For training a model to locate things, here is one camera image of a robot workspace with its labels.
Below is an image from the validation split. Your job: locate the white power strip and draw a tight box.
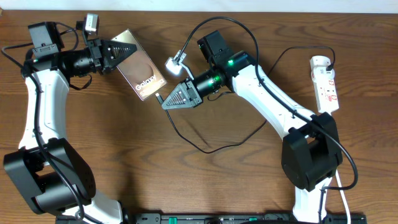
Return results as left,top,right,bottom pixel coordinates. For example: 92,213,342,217
311,67,339,114

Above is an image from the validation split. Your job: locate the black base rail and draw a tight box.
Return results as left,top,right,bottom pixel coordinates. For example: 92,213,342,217
55,212,367,224

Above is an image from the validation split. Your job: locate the white power strip cord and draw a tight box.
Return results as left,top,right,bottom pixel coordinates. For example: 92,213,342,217
334,169,351,224

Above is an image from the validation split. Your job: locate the black USB charging cable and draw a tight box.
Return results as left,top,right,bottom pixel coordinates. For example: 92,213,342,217
155,45,336,154

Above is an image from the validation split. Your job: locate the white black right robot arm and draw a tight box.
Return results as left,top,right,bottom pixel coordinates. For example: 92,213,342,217
161,30,343,223

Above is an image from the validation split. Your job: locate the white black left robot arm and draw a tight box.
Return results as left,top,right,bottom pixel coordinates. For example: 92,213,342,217
3,19,137,223

